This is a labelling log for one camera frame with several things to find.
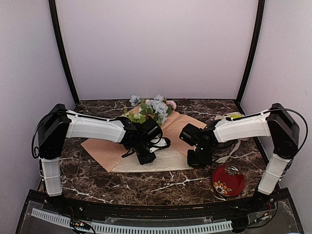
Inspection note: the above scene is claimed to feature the red floral plate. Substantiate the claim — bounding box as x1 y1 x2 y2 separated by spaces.
212 166 245 197

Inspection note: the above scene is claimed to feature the black front table rail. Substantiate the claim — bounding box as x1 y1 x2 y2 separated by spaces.
23 190 276 221

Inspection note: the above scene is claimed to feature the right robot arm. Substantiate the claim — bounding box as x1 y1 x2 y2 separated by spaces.
179 103 301 212

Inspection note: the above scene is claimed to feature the left black frame post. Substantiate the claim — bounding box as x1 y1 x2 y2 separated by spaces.
48 0 80 106

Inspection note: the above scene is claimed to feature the white slotted cable duct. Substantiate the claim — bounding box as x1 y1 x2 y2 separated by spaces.
30 208 233 234

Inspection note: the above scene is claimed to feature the beige wrapping paper sheet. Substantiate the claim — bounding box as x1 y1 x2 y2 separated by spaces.
81 111 206 173

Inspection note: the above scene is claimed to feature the pink fake rose stem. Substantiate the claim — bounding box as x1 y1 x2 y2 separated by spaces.
166 100 176 115

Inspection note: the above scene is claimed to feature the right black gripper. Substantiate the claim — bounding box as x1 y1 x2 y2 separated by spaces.
187 144 213 168

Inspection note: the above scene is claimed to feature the black frame post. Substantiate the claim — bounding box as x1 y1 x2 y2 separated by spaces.
48 0 80 106
235 0 265 106

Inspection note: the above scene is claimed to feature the blue fake flower stem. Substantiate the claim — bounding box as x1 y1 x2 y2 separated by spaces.
129 95 169 125

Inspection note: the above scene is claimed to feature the white printed ribbon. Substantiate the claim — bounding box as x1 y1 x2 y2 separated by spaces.
212 112 247 164

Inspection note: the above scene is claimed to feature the right black frame post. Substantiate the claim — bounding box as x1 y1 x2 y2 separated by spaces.
235 0 265 106

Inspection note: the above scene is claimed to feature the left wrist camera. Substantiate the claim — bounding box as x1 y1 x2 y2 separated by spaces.
149 137 171 153

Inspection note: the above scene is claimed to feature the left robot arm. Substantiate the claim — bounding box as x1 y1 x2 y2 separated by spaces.
31 104 170 213

